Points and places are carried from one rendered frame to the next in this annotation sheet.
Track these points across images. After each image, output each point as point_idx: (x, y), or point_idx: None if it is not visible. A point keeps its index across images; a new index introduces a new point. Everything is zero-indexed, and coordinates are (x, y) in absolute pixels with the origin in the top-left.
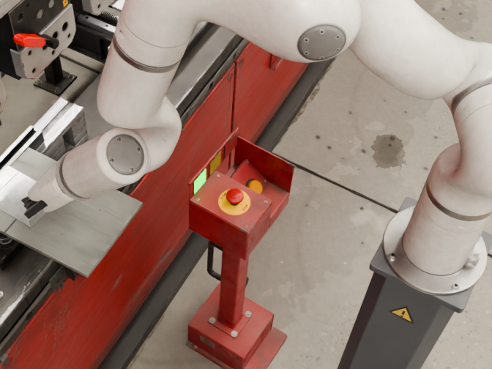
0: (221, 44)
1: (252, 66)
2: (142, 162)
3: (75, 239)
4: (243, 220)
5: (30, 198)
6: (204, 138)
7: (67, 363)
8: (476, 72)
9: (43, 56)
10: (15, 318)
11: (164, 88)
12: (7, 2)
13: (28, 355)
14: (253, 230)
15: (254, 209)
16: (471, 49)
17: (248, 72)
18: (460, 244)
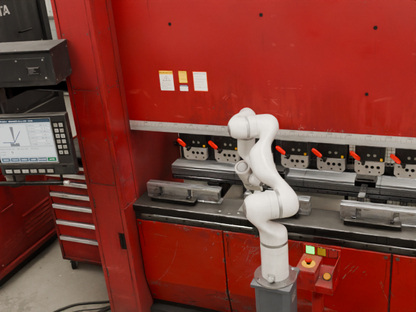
0: (381, 234)
1: (411, 273)
2: (242, 171)
3: None
4: (300, 267)
5: None
6: (359, 271)
7: (251, 277)
8: (275, 185)
9: (290, 163)
10: (234, 221)
11: (241, 145)
12: (281, 137)
13: (236, 245)
14: (299, 273)
15: (307, 268)
16: (269, 171)
17: (407, 273)
18: (261, 257)
